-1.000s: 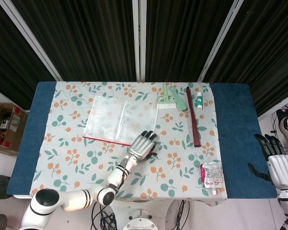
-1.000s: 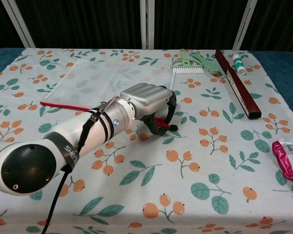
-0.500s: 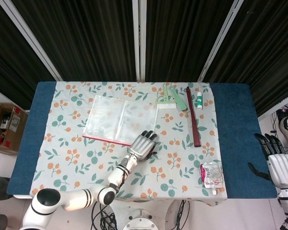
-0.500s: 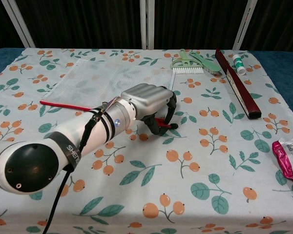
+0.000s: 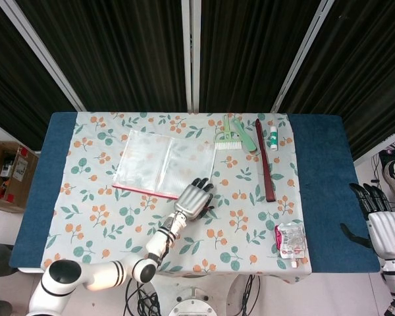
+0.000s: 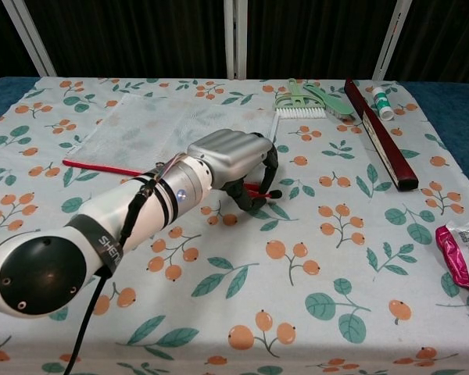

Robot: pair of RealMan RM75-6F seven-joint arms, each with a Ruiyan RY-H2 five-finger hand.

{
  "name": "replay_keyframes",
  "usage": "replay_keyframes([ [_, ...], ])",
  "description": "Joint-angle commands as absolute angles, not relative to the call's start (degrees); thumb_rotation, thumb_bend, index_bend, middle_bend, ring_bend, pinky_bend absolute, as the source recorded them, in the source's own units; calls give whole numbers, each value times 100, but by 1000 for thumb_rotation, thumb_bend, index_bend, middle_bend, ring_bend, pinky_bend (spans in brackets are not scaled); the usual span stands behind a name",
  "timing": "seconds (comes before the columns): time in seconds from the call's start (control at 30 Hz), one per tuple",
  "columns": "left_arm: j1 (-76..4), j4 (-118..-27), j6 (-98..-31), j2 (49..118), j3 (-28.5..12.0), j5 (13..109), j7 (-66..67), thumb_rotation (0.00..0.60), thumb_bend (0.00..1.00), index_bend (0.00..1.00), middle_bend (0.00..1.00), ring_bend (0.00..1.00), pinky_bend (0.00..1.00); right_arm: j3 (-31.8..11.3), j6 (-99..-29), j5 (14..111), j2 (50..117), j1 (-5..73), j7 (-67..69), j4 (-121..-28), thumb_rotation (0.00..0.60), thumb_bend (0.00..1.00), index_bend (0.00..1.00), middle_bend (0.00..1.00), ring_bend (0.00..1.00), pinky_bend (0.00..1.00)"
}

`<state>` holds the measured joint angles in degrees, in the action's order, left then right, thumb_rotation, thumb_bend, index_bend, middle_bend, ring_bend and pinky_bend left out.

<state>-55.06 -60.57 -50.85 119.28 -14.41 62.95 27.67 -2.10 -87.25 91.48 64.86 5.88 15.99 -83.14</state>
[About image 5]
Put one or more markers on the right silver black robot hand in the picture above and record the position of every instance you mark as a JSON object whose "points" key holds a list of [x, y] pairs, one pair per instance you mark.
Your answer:
{"points": [[386, 230]]}

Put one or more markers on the black curtain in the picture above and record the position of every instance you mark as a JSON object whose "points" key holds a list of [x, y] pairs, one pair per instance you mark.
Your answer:
{"points": [[125, 49]]}

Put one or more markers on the pink white snack packet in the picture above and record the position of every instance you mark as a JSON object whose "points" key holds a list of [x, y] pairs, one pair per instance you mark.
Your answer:
{"points": [[291, 242]]}

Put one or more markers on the brown cardboard box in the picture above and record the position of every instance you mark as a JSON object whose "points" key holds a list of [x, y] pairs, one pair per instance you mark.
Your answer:
{"points": [[0, 174]]}

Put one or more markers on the white frame post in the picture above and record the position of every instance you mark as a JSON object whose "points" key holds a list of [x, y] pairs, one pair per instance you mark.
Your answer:
{"points": [[303, 56], [190, 56], [42, 56]]}

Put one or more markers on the blue table mat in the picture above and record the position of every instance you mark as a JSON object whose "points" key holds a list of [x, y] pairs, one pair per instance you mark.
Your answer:
{"points": [[322, 164]]}

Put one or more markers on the green brush white bristles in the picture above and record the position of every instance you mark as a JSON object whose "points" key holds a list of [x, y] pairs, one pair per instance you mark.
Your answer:
{"points": [[228, 145]]}

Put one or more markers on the clear mesh bag red zipper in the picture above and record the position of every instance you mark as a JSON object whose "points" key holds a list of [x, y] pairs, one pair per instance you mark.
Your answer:
{"points": [[145, 158]]}

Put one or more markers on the white green glue stick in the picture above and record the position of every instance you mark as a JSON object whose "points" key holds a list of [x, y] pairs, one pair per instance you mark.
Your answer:
{"points": [[274, 138]]}

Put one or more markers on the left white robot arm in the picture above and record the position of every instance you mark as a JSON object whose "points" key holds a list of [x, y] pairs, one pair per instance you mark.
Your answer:
{"points": [[158, 243]]}

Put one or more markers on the grey round robot base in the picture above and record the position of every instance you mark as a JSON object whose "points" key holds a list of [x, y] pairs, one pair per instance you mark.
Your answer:
{"points": [[191, 303]]}

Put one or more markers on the floral orange green tablecloth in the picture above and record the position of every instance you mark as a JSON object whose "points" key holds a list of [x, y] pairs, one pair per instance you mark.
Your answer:
{"points": [[233, 237]]}

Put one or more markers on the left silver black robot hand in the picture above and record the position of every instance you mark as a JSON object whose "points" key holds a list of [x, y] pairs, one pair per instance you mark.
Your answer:
{"points": [[192, 199]]}

